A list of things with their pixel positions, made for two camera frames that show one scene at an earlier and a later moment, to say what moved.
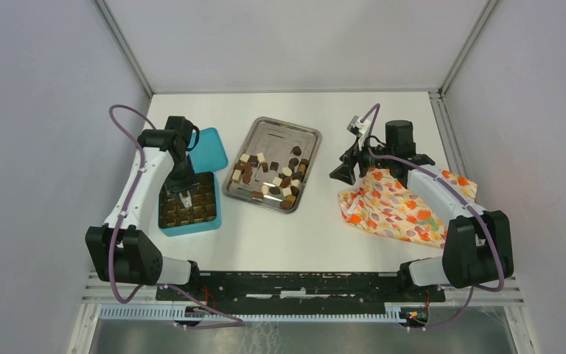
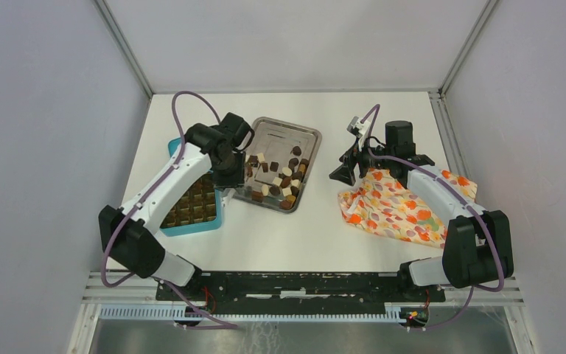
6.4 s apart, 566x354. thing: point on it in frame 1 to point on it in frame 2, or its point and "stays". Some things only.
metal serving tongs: [187, 200] to [228, 192]
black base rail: [209, 287] stays
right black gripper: [345, 172] stays
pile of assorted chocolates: [281, 184] stays
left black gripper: [189, 183] to [235, 181]
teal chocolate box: [204, 214] stays
